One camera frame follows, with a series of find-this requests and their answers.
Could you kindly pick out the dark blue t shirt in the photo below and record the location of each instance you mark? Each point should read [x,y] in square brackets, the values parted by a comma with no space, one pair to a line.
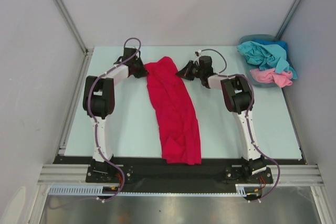
[280,43]

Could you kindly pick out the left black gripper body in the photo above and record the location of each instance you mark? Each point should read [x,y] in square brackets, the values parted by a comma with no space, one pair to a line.
[139,70]

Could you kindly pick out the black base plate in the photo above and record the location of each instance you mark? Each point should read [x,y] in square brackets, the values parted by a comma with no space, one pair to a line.
[154,175]

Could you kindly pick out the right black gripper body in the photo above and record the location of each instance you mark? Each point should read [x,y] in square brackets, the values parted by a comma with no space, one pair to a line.
[192,69]

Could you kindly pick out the red t shirt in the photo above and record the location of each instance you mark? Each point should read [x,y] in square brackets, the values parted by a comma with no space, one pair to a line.
[175,114]

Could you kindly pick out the grey plastic bin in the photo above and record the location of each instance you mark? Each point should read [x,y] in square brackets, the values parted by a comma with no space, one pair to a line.
[249,67]

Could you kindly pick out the light blue cable duct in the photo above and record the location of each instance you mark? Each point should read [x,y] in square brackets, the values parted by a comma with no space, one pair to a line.
[76,190]
[251,189]

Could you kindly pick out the aluminium frame post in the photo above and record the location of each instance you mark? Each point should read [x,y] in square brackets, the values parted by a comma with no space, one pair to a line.
[71,25]
[288,18]

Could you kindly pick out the right aluminium frame post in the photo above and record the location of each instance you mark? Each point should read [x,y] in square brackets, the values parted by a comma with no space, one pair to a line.
[288,18]

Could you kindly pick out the left light blue cable duct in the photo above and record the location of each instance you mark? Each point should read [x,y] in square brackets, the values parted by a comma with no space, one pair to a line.
[76,190]

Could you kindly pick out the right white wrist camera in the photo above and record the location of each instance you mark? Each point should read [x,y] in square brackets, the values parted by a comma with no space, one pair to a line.
[198,54]

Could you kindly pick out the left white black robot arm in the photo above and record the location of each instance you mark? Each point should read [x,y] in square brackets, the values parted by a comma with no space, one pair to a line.
[99,103]

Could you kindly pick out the pink t shirt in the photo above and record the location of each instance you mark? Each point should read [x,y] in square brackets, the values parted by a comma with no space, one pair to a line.
[269,76]

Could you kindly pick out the left aluminium frame post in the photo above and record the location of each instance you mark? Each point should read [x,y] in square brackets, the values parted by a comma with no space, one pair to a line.
[71,25]

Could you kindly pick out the right light blue cable duct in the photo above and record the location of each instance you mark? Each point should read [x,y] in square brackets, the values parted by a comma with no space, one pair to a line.
[251,189]

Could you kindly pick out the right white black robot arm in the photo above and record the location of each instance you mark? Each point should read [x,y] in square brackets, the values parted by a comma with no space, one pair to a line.
[239,99]

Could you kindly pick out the light blue t shirt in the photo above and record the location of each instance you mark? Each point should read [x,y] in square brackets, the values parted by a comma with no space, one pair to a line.
[266,57]

